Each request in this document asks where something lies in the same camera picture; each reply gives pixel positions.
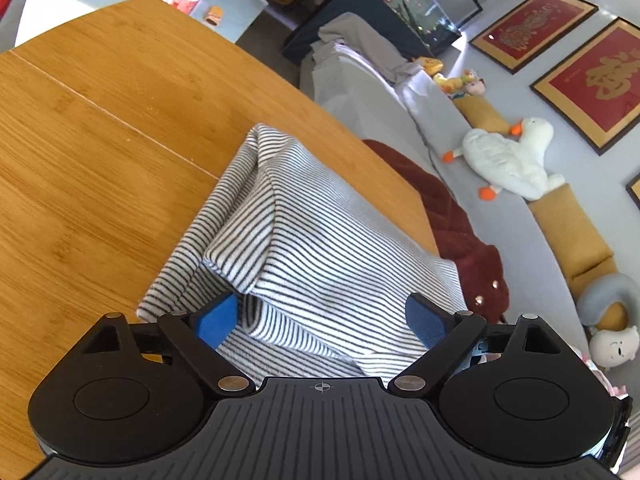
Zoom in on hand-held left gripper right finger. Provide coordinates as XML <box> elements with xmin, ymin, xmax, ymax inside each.
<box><xmin>387</xmin><ymin>292</ymin><xmax>558</xmax><ymax>397</ymax></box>

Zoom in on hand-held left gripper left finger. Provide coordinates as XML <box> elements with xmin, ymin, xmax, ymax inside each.
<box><xmin>81</xmin><ymin>292</ymin><xmax>254</xmax><ymax>397</ymax></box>

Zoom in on striped grey white garment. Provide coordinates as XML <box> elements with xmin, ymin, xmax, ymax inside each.
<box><xmin>136</xmin><ymin>122</ymin><xmax>469</xmax><ymax>391</ymax></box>

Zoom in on dark red fuzzy garment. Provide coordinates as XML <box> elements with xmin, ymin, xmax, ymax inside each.
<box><xmin>362</xmin><ymin>139</ymin><xmax>511</xmax><ymax>325</ymax></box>

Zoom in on grey sofa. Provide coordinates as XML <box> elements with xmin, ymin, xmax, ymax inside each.
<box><xmin>299</xmin><ymin>42</ymin><xmax>591</xmax><ymax>356</ymax></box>

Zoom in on mustard yellow long pillow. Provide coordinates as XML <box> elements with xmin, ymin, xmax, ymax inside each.
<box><xmin>452</xmin><ymin>94</ymin><xmax>617</xmax><ymax>283</ymax></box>

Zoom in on grey neck pillow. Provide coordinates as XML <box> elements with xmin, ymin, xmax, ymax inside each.
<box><xmin>576</xmin><ymin>275</ymin><xmax>640</xmax><ymax>333</ymax></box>

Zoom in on white goose plush toy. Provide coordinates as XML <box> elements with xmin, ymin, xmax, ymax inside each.
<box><xmin>442</xmin><ymin>117</ymin><xmax>566</xmax><ymax>203</ymax></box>

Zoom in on wooden table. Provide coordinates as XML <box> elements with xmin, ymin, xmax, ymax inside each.
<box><xmin>0</xmin><ymin>0</ymin><xmax>441</xmax><ymax>471</ymax></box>

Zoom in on white round plush toy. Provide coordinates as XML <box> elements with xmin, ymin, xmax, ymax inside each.
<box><xmin>588</xmin><ymin>325</ymin><xmax>640</xmax><ymax>372</ymax></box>

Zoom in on small colourful plush toys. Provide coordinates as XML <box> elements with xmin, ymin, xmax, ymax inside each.
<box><xmin>416</xmin><ymin>56</ymin><xmax>487</xmax><ymax>98</ymax></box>

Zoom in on grey cloth on sofa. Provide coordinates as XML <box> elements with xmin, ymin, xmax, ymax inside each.
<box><xmin>311</xmin><ymin>11</ymin><xmax>423</xmax><ymax>83</ymax></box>

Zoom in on dark blue cabinet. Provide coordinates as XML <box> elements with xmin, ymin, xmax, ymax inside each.
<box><xmin>281</xmin><ymin>0</ymin><xmax>463</xmax><ymax>66</ymax></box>

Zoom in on red framed wall picture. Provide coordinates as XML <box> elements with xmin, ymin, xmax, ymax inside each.
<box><xmin>530</xmin><ymin>16</ymin><xmax>640</xmax><ymax>156</ymax></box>
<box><xmin>469</xmin><ymin>0</ymin><xmax>599</xmax><ymax>75</ymax></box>

